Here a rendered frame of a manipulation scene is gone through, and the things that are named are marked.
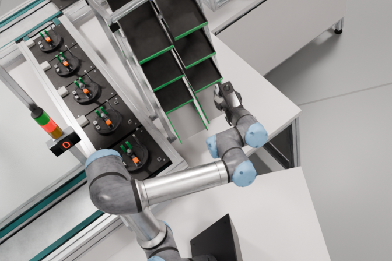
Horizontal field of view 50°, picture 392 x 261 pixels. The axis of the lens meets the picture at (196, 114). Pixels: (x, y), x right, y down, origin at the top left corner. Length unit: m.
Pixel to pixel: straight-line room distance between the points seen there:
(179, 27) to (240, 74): 0.74
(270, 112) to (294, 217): 0.52
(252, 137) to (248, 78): 0.83
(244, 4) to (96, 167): 1.53
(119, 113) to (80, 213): 0.49
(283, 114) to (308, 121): 1.00
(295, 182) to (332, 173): 0.99
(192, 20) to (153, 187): 0.62
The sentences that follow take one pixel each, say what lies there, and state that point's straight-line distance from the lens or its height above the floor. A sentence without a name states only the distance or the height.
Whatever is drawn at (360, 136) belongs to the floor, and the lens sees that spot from 2.97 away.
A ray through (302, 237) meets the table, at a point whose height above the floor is 0.86.
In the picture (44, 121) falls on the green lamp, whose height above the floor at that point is 1.38.
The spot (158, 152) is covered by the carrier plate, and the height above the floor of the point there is 0.97.
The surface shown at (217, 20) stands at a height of 0.86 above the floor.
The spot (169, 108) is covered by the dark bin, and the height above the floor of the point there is 1.20.
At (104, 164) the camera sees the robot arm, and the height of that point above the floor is 1.51.
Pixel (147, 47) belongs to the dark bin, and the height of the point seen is 1.53.
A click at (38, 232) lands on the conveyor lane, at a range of 2.05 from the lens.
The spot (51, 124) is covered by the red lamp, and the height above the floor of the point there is 1.34.
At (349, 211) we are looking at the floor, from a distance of 2.74.
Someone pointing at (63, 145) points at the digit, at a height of 1.21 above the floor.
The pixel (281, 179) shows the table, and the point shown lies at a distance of 1.86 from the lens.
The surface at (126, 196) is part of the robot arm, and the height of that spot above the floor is 1.52.
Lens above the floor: 2.56
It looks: 54 degrees down
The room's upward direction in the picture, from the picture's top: 22 degrees counter-clockwise
